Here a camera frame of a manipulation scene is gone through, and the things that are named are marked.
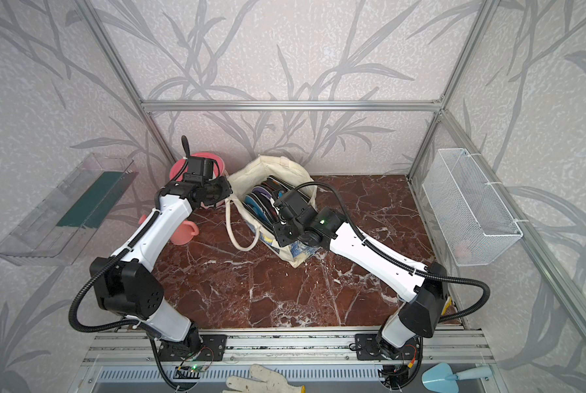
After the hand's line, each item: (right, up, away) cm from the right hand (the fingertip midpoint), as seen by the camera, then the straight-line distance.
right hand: (277, 228), depth 73 cm
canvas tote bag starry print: (-17, -5, +26) cm, 32 cm away
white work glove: (-3, -42, -5) cm, 43 cm away
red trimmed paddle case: (-3, +15, +23) cm, 28 cm away
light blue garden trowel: (+47, -41, -5) cm, 63 cm away
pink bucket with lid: (-43, +22, +25) cm, 54 cm away
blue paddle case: (-11, +6, +13) cm, 18 cm away
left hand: (-19, +13, +12) cm, 26 cm away
